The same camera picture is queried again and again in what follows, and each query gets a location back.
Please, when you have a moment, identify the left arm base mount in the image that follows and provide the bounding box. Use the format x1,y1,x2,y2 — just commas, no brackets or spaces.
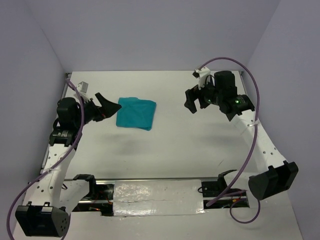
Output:
60,174,115,217

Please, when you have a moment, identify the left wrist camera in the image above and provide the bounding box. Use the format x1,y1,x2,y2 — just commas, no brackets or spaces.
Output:
76,81,93,104

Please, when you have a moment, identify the silver taped panel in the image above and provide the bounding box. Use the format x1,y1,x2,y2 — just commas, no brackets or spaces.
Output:
112,179,205,217

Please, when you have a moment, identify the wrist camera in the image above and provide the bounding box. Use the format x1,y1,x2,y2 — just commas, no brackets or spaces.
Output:
76,81,93,104
192,66,211,90

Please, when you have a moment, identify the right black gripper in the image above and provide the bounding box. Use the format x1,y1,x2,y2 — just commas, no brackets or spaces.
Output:
184,75,223,114

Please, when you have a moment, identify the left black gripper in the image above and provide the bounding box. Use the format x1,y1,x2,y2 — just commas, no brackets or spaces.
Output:
73,92,121,128

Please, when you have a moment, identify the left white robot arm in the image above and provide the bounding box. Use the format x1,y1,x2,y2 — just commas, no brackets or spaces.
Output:
15,93,121,238

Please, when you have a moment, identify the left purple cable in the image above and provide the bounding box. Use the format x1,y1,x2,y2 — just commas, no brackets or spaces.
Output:
5,78,84,240

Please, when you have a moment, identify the teal t shirt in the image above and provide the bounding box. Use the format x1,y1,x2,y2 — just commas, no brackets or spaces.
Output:
116,97,157,131

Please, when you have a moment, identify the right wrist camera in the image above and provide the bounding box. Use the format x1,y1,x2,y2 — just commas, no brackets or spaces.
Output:
192,66,211,90

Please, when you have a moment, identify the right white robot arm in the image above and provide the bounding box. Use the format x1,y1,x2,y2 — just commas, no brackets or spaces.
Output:
184,67,299,201

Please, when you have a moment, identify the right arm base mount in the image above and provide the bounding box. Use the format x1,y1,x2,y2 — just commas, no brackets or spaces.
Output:
197,168,250,209

